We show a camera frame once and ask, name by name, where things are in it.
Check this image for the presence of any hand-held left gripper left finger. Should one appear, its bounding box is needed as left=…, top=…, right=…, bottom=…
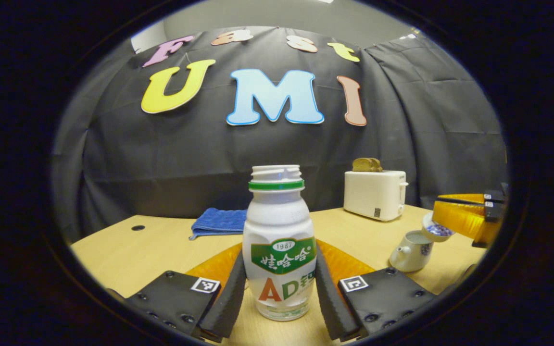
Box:
left=126, top=243, right=249, bottom=343

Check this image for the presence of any blue folded towel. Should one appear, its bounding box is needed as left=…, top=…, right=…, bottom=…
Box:
left=189, top=208, right=248, bottom=240

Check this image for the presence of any white toaster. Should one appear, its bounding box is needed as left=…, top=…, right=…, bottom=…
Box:
left=343, top=170, right=409, bottom=222

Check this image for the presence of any black backdrop cloth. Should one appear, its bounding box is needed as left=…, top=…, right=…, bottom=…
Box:
left=50, top=26, right=509, bottom=243

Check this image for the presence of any white green-label water bottle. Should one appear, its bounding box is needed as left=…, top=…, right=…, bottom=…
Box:
left=242, top=165, right=317, bottom=321

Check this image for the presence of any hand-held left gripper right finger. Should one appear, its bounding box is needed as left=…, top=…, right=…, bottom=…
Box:
left=315, top=239, right=436, bottom=342

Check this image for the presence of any white blue-patterned teacup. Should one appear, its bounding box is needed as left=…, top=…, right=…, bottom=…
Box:
left=389, top=230, right=434, bottom=273

